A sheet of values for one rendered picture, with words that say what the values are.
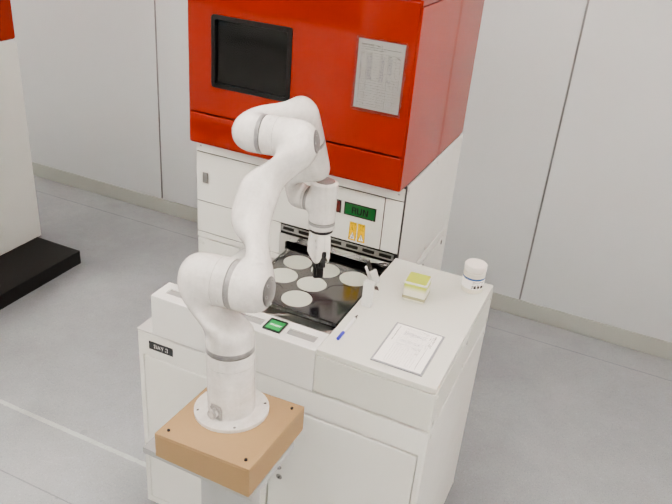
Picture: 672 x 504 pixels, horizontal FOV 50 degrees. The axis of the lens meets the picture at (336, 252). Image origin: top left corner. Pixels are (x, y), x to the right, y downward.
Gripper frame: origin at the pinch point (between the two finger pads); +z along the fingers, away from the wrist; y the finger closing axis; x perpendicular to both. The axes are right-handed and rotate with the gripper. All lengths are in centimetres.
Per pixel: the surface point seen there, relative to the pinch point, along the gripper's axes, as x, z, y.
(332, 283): 7.0, 8.0, -4.7
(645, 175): 183, 4, -70
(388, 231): 27.4, -7.4, -10.2
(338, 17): 7, -75, -21
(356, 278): 16.1, 8.0, -6.6
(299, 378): -14.7, 13.1, 36.1
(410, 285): 23.5, -4.2, 20.0
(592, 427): 137, 98, -8
